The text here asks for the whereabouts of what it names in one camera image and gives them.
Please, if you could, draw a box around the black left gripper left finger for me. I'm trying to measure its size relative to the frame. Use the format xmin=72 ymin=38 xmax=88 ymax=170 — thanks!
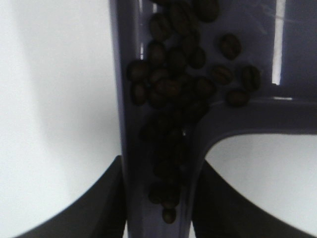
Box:
xmin=20 ymin=156 xmax=126 ymax=238

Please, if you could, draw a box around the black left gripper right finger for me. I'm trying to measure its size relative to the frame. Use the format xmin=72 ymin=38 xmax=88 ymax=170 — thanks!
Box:
xmin=192 ymin=162 xmax=310 ymax=238

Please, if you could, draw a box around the pile of coffee beans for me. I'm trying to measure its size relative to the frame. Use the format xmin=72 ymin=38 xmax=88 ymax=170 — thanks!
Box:
xmin=121 ymin=0 xmax=263 ymax=224

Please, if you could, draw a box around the purple plastic dustpan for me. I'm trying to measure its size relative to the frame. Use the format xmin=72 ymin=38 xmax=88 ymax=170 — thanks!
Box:
xmin=110 ymin=0 xmax=317 ymax=238

